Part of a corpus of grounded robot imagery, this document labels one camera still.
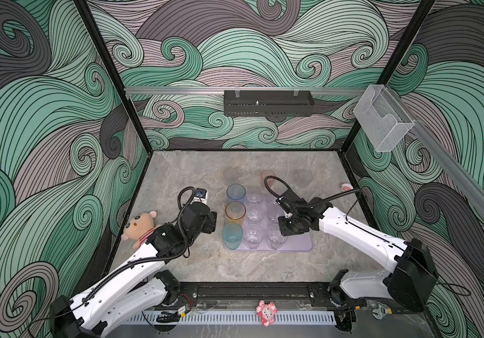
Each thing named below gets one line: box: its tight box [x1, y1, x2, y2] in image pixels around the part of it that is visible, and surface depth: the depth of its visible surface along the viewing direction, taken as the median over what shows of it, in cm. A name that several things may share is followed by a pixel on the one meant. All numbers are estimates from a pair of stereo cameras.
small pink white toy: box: [340, 182, 354, 193], surface depth 102 cm
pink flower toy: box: [256, 299, 278, 327], surface depth 69 cm
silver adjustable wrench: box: [371, 304, 390, 320], surface depth 71 cm
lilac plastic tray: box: [224, 195, 314, 253], surface depth 87 cm
